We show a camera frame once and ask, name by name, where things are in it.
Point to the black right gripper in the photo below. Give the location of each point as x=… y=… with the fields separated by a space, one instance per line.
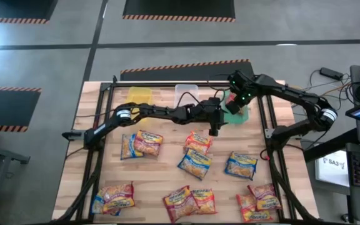
x=239 y=93

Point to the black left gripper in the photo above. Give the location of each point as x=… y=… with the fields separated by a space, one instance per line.
x=214 y=117

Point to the blue Maruchan noodle pack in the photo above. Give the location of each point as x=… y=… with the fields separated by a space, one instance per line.
x=96 y=204
x=195 y=164
x=127 y=148
x=241 y=166

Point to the red Maruchan noodle pack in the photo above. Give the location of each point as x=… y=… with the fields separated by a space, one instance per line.
x=148 y=143
x=119 y=197
x=180 y=204
x=265 y=195

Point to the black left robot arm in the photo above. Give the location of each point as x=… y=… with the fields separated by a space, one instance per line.
x=155 y=111

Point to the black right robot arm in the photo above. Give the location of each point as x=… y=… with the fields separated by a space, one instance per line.
x=292 y=93

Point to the green plastic container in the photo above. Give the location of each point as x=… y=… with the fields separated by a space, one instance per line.
x=234 y=119

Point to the clear plastic container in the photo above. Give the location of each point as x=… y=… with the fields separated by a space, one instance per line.
x=192 y=88

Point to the black hazard-striped floor mat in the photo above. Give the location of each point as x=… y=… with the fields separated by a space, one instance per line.
x=183 y=75
x=180 y=7
x=17 y=7
x=8 y=107

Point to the yellow plastic container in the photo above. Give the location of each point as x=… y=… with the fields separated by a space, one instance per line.
x=139 y=95

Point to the black power adapter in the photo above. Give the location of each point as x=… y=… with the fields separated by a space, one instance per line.
x=331 y=73

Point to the black desk beam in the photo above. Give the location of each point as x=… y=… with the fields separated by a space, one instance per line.
x=330 y=144

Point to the white SA3 sign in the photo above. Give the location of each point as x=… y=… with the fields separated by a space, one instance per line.
x=333 y=170

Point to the grey side table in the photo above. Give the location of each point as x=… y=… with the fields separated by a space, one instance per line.
x=5 y=153

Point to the black aluminium extrusion frame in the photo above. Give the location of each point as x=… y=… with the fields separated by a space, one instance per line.
x=136 y=83

